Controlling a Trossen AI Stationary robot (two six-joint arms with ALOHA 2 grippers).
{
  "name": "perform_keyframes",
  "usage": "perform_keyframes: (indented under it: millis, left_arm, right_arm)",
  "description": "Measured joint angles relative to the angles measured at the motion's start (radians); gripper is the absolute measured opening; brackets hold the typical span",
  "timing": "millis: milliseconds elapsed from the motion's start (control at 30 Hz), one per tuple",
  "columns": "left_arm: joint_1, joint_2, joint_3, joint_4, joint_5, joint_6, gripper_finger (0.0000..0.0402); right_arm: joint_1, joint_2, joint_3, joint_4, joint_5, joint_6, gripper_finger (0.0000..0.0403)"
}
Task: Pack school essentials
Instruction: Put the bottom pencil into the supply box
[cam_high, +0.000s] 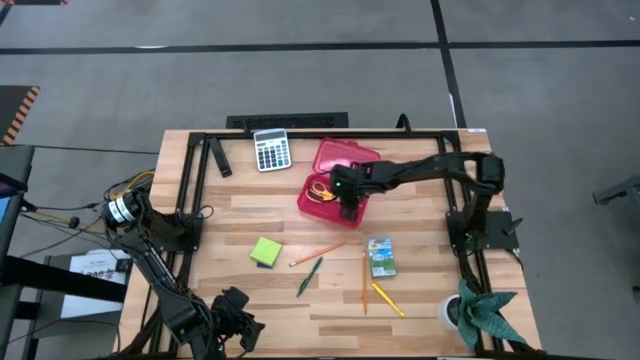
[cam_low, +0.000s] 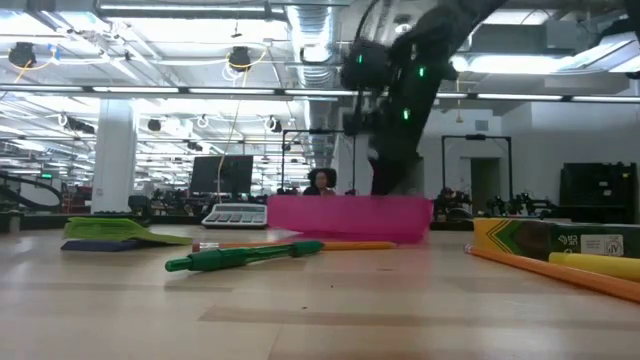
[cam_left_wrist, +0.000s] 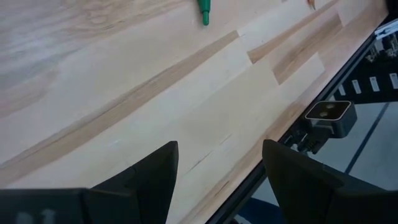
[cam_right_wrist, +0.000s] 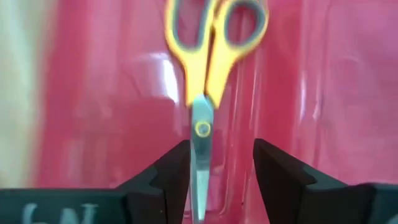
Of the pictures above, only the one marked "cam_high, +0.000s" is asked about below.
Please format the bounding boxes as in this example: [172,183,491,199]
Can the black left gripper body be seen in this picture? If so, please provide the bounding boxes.
[209,286,252,334]

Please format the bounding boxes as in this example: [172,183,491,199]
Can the green sticky note pad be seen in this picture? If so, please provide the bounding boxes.
[249,236,284,268]

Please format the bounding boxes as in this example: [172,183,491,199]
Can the green crayon box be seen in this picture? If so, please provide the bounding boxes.
[366,236,398,279]

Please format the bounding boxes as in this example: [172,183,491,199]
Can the white paper sheet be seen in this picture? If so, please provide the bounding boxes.
[59,248,134,320]

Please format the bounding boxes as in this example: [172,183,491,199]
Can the black cable with connector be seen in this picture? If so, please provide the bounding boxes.
[19,199,109,259]

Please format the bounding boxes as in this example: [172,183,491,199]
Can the yellow cable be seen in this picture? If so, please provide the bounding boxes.
[107,169,157,201]

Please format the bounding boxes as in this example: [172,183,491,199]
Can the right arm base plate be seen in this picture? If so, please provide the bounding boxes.
[446,209,520,252]

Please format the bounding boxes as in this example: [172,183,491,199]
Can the white plant pot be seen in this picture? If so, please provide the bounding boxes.
[436,293,464,333]

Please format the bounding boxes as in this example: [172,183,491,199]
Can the pink plastic pencil box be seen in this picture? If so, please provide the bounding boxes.
[296,137,381,230]

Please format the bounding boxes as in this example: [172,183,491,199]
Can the black flat metal strip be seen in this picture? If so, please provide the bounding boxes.
[208,135,234,179]

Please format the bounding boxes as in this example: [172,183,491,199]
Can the grey stand leg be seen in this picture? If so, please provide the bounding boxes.
[592,174,640,206]

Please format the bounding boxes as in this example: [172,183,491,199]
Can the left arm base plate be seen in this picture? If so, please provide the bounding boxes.
[149,212,204,254]

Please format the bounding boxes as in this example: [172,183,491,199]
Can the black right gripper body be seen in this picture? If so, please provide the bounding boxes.
[328,162,376,201]

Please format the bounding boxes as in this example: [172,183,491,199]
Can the orange pencil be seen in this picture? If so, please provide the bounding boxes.
[360,249,370,317]
[288,242,346,268]

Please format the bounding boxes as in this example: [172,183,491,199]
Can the green artificial plant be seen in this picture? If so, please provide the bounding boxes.
[452,278,527,353]

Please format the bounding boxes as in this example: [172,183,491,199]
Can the grey desk calculator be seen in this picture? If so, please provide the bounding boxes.
[252,128,293,173]

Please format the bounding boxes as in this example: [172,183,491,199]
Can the yellow pen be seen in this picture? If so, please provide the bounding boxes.
[369,281,407,319]

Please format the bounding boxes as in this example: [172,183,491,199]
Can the black aluminium table frame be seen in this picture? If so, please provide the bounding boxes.
[114,128,546,359]

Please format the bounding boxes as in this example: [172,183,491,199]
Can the dark computer monitor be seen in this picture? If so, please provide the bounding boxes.
[0,144,36,261]

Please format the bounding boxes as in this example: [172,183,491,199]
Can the green pen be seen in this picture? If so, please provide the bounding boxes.
[295,256,325,299]

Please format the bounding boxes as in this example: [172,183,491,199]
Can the hazard striped floor mat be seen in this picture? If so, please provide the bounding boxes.
[0,84,41,148]

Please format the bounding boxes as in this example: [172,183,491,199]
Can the black side table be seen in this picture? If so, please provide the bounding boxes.
[0,254,129,360]

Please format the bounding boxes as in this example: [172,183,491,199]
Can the orange handled scissors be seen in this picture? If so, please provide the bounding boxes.
[305,180,337,205]

